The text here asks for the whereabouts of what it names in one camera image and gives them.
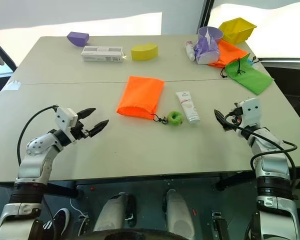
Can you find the yellow plastic bin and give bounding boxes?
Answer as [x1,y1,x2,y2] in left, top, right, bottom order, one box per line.
[217,17,258,46]

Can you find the white cream tube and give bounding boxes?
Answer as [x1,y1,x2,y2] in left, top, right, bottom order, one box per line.
[175,91,201,124]

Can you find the green fuzzy ring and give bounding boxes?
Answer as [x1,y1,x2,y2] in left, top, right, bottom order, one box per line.
[166,110,184,126]

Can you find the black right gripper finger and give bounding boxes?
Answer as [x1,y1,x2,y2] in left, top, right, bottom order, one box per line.
[213,108,227,124]
[215,116,230,132]

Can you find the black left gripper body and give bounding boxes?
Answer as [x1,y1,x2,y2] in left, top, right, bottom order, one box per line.
[69,120,91,144]

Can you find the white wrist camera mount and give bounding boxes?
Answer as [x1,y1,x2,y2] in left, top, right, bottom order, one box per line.
[55,105,79,131]
[240,97,263,127]

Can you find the white floor cable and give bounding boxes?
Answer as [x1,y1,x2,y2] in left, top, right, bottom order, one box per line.
[69,196,89,219]

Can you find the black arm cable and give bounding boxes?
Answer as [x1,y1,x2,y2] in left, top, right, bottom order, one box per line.
[16,105,60,166]
[224,111,298,192]

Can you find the black window post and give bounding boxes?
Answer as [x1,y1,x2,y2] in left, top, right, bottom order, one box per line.
[195,0,215,34]

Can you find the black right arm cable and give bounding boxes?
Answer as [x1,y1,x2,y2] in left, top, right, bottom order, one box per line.
[224,111,298,192]

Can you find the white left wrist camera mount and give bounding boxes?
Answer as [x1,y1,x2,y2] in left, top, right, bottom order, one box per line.
[55,105,79,131]

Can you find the black shoe white stripes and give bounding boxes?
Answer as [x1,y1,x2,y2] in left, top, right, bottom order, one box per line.
[42,207,71,240]

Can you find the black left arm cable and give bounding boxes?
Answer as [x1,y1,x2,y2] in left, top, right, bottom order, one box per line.
[16,105,60,166]

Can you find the white tape patch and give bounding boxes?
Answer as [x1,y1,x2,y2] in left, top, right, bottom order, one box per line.
[5,79,22,92]

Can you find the small white pink bottle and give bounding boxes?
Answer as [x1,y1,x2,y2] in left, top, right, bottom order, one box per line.
[184,40,197,62]

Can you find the purple plastic cup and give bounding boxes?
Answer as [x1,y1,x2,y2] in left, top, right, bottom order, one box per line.
[197,26,225,44]

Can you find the orange drawstring bag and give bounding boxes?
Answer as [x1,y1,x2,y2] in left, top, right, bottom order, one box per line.
[115,75,170,125]
[207,39,251,69]

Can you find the white rectangular carton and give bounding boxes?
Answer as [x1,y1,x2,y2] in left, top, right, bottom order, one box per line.
[80,45,124,64]

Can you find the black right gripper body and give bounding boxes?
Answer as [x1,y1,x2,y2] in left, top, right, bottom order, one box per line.
[224,104,244,132]

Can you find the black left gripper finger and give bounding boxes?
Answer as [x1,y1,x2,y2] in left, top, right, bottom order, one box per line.
[88,119,110,138]
[77,107,97,121]

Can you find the green drawstring bag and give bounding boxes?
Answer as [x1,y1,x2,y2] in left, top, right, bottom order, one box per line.
[220,55,275,96]

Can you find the dark door frame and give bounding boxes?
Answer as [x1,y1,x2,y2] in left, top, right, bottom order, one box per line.
[0,34,19,76]

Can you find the purple foam block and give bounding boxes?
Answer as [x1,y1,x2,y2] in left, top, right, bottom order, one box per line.
[66,31,91,48]

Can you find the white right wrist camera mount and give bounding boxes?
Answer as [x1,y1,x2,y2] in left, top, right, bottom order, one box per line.
[240,97,263,127]

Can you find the yellow curved foam block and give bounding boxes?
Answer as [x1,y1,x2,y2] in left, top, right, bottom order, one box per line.
[130,41,160,62]

